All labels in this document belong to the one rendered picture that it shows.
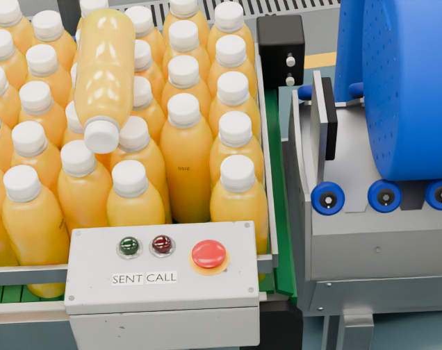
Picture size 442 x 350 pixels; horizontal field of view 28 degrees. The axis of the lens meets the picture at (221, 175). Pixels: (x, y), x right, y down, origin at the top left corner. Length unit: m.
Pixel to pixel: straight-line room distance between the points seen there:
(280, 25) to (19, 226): 0.53
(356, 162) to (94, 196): 0.39
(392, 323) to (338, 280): 0.95
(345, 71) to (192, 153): 0.79
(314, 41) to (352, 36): 1.13
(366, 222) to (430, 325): 1.05
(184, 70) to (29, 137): 0.21
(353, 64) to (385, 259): 0.66
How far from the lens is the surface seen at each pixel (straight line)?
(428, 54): 1.01
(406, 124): 1.02
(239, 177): 0.99
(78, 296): 0.91
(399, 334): 2.18
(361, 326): 1.44
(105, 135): 0.99
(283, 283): 1.15
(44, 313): 1.16
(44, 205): 1.04
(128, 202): 1.02
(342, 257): 1.21
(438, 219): 1.20
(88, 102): 1.01
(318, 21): 2.96
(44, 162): 1.09
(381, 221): 1.19
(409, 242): 1.22
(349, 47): 1.79
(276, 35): 1.33
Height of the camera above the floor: 1.85
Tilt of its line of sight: 48 degrees down
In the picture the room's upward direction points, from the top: 3 degrees counter-clockwise
